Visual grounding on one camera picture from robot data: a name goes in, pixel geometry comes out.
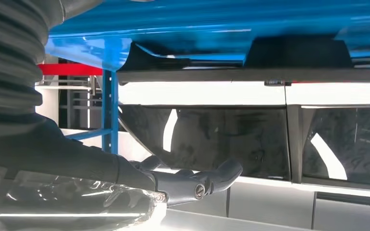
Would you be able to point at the red barrier belt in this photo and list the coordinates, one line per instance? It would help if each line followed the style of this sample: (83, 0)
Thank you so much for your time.
(70, 69)

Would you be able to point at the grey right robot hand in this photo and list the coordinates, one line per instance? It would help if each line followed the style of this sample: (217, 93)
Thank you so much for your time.
(60, 191)

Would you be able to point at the white car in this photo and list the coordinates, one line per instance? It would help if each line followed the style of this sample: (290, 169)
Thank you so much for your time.
(204, 94)

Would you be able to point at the blue metal shelf rack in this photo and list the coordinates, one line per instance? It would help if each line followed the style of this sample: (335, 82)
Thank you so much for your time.
(204, 19)

